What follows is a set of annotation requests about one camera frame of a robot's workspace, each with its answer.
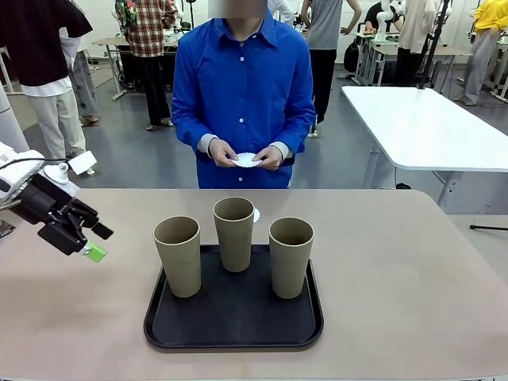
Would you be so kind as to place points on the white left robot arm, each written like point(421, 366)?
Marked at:
point(16, 174)

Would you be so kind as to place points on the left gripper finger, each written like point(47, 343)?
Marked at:
point(65, 240)
point(85, 216)

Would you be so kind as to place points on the person's right hand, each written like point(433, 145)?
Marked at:
point(222, 152)

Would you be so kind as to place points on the white lace paper coaster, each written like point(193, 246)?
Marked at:
point(246, 160)
point(257, 216)

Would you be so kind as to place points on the person's right forearm blue sleeve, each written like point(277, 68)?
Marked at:
point(190, 131)

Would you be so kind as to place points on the person's left hand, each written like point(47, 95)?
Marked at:
point(272, 158)

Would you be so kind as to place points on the black camera pole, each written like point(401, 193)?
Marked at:
point(432, 51)

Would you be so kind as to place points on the black plastic serving tray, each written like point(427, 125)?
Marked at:
point(238, 317)

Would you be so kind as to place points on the white rounded table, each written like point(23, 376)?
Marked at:
point(428, 127)

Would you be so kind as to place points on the person's left forearm blue sleeve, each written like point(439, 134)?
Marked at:
point(295, 135)

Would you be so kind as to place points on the seated person in black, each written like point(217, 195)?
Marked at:
point(375, 16)

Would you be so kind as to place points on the person in grey t-shirt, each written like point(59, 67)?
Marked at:
point(323, 28)

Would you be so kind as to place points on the dark brown flat object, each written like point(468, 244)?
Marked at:
point(6, 230)

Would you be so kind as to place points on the person in plaid shirt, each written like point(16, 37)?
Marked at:
point(148, 31)

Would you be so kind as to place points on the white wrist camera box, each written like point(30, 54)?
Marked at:
point(82, 162)

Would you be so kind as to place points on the person in white shirt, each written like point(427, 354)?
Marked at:
point(283, 10)

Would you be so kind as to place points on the person in maroon top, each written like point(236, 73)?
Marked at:
point(35, 47)

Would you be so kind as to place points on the white cylindrical appliance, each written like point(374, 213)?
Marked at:
point(8, 119)

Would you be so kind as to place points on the person in yellow top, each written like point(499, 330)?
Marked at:
point(490, 16)

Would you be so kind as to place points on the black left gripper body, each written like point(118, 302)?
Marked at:
point(39, 198)

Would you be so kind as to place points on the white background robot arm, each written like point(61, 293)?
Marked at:
point(383, 20)

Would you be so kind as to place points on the black backpack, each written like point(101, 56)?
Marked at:
point(351, 57)

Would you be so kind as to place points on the background workbench grey frame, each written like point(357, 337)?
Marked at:
point(448, 51)

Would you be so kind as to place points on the person in blue shirt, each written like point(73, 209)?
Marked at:
point(242, 87)

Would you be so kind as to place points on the background desk with white legs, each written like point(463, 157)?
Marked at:
point(115, 41)

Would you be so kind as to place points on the tall beige plastic cup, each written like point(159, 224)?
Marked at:
point(234, 242)
point(289, 266)
point(178, 262)

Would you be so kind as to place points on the thin black rod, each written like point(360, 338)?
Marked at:
point(488, 227)

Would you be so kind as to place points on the person in cream long top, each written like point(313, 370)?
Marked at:
point(414, 28)

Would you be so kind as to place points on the person in grey trousers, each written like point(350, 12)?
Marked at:
point(85, 87)

